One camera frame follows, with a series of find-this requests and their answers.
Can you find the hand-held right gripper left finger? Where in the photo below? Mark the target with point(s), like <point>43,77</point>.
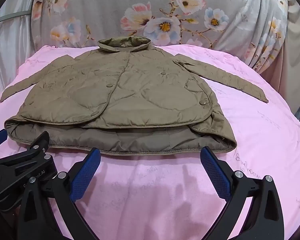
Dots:
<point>86,173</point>

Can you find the white satin curtain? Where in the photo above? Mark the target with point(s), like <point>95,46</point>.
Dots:
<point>10,55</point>

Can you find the olive quilted jacket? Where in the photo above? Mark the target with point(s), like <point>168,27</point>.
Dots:
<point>130,100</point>

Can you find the pink blanket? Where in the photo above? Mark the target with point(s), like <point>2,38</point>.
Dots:
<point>145,195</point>

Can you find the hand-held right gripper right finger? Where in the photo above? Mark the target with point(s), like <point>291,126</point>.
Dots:
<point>215,173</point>

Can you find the grey floral quilt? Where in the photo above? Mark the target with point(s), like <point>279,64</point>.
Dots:
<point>130,12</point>

